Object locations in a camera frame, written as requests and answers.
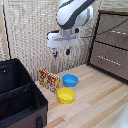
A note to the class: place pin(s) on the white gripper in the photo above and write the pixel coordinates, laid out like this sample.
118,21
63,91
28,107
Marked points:
63,39

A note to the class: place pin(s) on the yellow red snack box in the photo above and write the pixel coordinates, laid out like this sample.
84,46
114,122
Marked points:
49,80

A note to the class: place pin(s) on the white black Franka robot arm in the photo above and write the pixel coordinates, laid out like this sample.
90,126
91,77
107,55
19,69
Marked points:
71,13

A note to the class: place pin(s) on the brown closed drawer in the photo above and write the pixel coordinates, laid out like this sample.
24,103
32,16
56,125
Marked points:
110,68

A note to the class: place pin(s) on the blue bowl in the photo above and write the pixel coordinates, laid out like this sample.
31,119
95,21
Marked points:
70,80

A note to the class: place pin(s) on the bamboo folding screen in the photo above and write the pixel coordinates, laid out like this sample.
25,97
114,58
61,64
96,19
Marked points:
26,33

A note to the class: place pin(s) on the yellow bowl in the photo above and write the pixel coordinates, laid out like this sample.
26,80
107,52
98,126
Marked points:
66,96

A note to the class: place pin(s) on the black fabric storage box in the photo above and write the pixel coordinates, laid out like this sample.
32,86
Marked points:
20,100

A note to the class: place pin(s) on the dark frame drawer cabinet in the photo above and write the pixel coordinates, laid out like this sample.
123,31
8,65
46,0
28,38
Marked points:
90,50

